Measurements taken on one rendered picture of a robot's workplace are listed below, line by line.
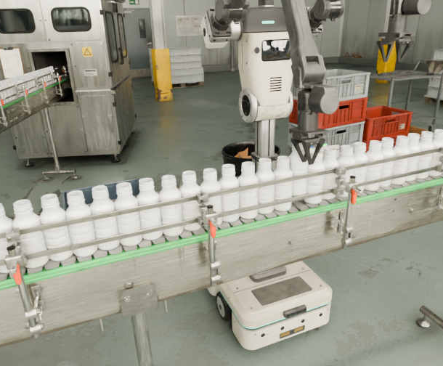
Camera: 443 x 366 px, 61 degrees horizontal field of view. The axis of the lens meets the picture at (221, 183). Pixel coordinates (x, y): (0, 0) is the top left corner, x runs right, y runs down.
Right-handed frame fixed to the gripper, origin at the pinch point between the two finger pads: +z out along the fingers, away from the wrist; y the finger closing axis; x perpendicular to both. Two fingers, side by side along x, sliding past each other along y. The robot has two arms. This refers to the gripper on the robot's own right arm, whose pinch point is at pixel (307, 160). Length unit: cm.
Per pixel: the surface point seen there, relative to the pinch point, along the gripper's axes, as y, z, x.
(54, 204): -4, 1, -69
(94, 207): -3, 3, -60
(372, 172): -2.1, 8.8, 27.2
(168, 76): -749, -8, 161
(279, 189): -2.5, 8.0, -8.0
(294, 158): -3.3, -0.2, -2.3
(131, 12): -1185, -195, 183
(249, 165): -2.1, -0.8, -17.9
